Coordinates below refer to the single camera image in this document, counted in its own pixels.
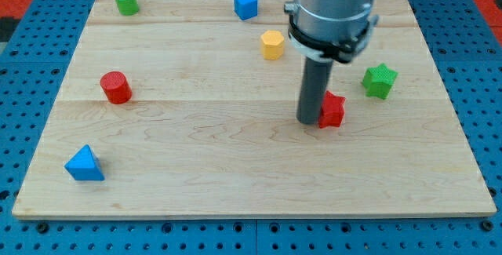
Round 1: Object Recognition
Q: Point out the blue triangle block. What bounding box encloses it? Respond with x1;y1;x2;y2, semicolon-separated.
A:
64;144;105;181

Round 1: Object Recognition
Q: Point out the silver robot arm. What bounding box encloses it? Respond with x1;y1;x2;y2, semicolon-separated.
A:
284;0;379;65

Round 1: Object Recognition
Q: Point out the green star block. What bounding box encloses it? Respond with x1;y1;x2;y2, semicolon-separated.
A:
362;64;398;100

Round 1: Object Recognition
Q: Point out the yellow hexagon block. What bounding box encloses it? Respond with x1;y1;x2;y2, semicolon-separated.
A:
260;30;285;60

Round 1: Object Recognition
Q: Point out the green cylinder block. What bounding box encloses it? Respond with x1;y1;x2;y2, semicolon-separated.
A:
115;0;140;16

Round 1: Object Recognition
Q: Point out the red cylinder block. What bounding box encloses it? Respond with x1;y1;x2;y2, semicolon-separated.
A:
100;71;133;104

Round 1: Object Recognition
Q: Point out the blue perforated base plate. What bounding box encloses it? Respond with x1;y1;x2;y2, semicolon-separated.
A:
1;0;501;254

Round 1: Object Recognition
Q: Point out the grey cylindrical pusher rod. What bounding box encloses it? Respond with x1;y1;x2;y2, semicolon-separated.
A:
296;58;333;125

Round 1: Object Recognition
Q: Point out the blue cube block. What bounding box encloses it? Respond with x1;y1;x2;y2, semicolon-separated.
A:
234;0;258;20

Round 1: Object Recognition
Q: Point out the wooden board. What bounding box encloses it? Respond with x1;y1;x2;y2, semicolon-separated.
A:
12;0;497;220

